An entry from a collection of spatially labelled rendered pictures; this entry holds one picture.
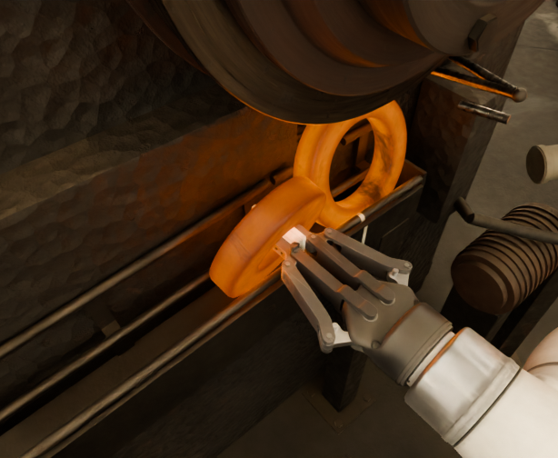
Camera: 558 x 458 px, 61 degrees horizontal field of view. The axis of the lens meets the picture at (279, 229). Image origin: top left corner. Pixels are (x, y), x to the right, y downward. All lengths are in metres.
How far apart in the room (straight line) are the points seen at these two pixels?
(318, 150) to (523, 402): 0.32
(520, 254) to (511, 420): 0.50
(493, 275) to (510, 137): 1.28
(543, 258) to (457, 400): 0.54
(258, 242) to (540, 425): 0.27
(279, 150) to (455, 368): 0.31
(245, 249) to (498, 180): 1.50
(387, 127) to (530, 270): 0.39
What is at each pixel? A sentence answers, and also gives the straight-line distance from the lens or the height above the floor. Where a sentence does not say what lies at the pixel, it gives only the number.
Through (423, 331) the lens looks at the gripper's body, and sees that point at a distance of 0.44.
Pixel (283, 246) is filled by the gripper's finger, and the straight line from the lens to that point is 0.50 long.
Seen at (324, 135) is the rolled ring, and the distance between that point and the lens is 0.55.
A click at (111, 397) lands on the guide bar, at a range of 0.53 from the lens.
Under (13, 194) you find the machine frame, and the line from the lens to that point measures 0.46.
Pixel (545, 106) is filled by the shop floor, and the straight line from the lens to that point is 2.35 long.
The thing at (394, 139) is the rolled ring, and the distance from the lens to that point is 0.66.
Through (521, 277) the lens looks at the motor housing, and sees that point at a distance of 0.89.
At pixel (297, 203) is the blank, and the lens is 0.46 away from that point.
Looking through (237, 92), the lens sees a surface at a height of 0.97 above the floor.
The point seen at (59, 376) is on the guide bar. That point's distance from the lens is 0.57.
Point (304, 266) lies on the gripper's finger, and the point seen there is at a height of 0.77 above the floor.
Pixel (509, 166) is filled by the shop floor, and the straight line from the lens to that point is 1.95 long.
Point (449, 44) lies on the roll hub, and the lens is 0.36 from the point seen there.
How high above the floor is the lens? 1.15
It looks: 48 degrees down
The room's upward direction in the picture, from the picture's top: straight up
